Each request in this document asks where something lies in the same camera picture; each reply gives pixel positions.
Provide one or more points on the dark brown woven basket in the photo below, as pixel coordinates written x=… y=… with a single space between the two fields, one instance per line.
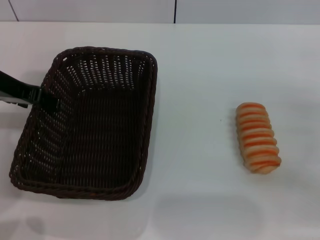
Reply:
x=100 y=145

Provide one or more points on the orange striped bread roll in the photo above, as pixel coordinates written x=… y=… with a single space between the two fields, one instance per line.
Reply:
x=257 y=140

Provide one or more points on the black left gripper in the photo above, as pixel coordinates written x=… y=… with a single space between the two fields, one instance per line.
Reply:
x=17 y=92

